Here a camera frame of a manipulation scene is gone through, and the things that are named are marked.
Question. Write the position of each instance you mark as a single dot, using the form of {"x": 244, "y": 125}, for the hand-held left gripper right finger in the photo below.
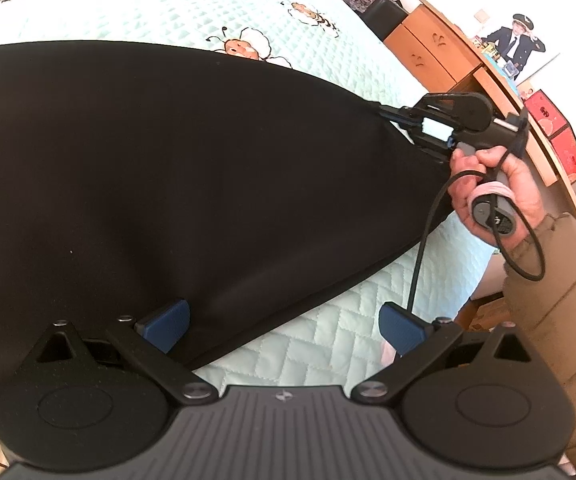
{"x": 400, "y": 330}

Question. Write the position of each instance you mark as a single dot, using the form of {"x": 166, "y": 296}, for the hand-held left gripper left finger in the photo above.
{"x": 165, "y": 327}

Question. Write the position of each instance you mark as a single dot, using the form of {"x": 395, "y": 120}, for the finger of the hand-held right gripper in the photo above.
{"x": 430, "y": 144}
{"x": 400, "y": 111}

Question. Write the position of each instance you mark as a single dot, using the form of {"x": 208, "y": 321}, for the black pants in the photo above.
{"x": 168, "y": 185}

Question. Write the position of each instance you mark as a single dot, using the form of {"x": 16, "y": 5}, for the person's right forearm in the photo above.
{"x": 567, "y": 285}

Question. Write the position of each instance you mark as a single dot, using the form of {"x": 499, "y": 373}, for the person's right hand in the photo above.
{"x": 525, "y": 190}

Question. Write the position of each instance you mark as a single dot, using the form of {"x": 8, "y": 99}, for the wooden dresser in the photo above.
{"x": 432, "y": 55}

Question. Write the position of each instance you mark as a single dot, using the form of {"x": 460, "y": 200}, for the pink hair band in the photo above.
{"x": 492, "y": 190}

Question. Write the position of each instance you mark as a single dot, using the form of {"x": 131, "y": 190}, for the red box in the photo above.
{"x": 557, "y": 130}

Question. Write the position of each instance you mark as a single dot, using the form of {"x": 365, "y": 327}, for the black chair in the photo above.
{"x": 387, "y": 17}

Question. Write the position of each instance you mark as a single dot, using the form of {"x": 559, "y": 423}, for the bee print quilted blanket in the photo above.
{"x": 168, "y": 5}

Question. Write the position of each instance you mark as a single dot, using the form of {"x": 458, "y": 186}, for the wall poster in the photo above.
{"x": 520, "y": 45}

